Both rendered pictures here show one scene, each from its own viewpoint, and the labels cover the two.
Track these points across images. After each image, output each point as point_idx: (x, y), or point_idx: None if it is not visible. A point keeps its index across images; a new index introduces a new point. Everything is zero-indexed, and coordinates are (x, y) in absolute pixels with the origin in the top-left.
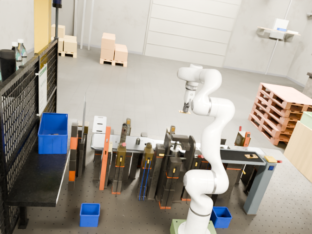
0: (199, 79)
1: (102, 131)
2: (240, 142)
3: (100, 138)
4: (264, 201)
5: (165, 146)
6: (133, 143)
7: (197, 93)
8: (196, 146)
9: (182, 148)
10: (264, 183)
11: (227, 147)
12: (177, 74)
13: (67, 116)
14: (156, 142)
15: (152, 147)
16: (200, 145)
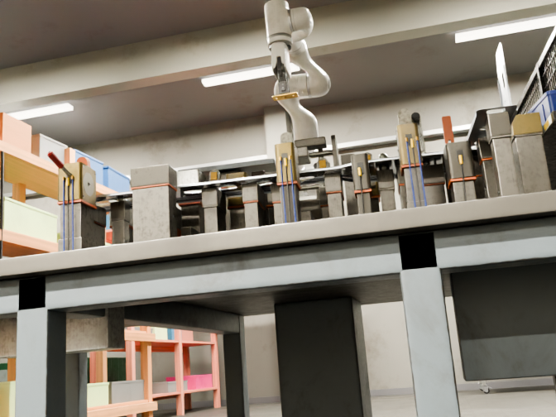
0: (301, 44)
1: (474, 142)
2: (94, 188)
3: (474, 154)
4: None
5: (337, 159)
6: (393, 167)
7: (320, 68)
8: (239, 183)
9: (310, 160)
10: None
11: (198, 174)
12: (310, 18)
13: (549, 97)
14: (335, 170)
15: (350, 175)
16: (318, 135)
